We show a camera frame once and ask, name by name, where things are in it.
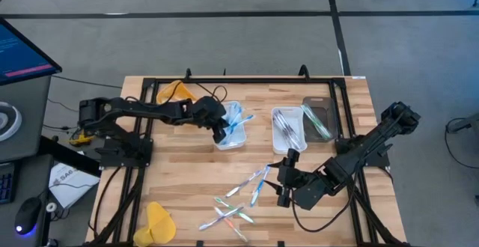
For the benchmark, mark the yellow tool on floor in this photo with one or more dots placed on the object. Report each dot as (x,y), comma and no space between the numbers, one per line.
(80,140)

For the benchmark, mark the white label sticker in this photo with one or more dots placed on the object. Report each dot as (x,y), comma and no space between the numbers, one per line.
(358,77)

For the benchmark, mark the white plastic bin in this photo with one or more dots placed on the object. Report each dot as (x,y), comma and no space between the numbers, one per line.
(297,113)
(239,138)

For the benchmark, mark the black keyboard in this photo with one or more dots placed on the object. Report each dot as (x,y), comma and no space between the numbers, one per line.
(6,183)

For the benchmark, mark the grey translucent plastic bin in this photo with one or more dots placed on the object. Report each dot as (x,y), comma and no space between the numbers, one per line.
(327,106)

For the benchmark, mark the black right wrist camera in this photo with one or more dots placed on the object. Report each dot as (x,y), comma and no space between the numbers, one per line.
(312,196)

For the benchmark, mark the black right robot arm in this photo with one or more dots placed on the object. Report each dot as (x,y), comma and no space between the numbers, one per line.
(374,142)

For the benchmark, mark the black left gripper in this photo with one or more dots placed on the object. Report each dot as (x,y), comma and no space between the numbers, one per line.
(209,112)

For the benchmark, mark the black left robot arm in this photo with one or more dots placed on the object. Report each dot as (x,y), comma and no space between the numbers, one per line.
(149,108)

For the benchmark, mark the yellow plastic bin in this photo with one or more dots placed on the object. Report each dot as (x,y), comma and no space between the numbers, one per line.
(179,88)

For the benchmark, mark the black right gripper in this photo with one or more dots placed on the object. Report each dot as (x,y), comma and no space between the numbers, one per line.
(295,183)

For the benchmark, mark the black desk leg bar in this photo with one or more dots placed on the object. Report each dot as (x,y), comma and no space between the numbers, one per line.
(63,153)

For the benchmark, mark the yellow cloth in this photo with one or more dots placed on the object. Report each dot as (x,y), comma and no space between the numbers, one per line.
(159,224)

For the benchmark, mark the computer monitor blue screen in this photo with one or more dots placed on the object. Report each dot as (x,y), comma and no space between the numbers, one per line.
(18,56)

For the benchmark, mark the black clamp foot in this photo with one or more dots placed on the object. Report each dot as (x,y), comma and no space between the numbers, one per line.
(200,244)
(280,244)

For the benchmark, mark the white tape roll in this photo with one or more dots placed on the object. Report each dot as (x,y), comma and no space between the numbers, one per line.
(51,203)

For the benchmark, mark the black arched clamp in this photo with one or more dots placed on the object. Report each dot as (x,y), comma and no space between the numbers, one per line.
(188,71)
(304,66)

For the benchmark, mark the white round device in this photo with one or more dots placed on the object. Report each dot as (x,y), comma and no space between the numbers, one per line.
(13,121)

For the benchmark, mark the black computer mouse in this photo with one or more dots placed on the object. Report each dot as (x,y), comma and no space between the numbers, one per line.
(28,213)

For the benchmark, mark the orange toothbrush in clear wrapper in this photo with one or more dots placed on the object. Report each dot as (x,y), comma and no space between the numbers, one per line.
(232,227)

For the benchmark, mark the grey side desk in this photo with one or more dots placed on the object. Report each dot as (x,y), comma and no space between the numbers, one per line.
(31,97)

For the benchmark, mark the white printed paper sheet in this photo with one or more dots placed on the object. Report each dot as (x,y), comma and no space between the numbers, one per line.
(71,187)

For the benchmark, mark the purple toothbrush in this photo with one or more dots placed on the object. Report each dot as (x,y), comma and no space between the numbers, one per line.
(284,136)
(295,140)
(280,121)
(290,134)
(243,183)
(221,219)
(286,127)

